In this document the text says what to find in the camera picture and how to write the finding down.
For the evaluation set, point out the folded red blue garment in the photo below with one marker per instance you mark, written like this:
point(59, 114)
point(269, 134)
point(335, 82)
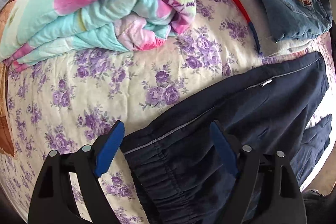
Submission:
point(249, 22)

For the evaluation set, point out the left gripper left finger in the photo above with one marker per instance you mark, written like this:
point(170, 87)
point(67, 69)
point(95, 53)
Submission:
point(53, 199)

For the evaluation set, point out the folded grey garment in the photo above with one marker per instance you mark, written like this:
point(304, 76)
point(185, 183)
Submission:
point(268, 45)

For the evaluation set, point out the colourful floral folded quilt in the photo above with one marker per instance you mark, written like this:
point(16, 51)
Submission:
point(37, 30)

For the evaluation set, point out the floral purple bed sheet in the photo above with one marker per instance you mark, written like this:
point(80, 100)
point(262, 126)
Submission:
point(65, 102)

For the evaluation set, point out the brown pillow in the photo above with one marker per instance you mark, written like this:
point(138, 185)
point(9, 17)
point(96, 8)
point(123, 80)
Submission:
point(7, 146)

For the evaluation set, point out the navy blue pants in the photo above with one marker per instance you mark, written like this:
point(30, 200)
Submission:
point(178, 174)

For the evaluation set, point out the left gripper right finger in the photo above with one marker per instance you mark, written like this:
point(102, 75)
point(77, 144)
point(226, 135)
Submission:
point(280, 198)

